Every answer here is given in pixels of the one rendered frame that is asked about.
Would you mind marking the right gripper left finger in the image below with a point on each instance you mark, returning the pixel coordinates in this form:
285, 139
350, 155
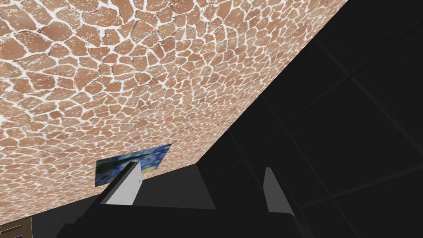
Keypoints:
125, 188

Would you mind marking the blue swirly painting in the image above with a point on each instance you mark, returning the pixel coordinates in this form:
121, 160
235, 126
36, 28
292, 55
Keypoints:
150, 159

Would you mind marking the brown wooden cabinet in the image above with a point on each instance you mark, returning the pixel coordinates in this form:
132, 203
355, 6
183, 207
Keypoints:
15, 228

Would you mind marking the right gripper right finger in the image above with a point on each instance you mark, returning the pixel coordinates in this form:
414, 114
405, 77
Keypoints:
276, 195

